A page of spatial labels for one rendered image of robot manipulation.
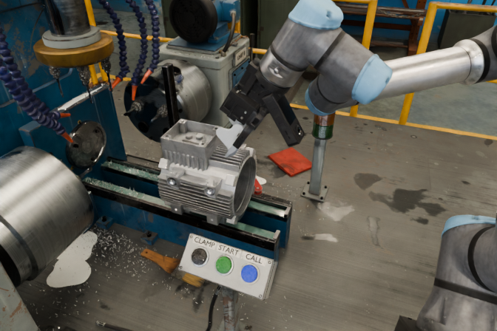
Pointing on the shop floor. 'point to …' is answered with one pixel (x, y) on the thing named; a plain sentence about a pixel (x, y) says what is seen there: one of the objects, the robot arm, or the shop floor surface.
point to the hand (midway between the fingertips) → (236, 148)
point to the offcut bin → (464, 24)
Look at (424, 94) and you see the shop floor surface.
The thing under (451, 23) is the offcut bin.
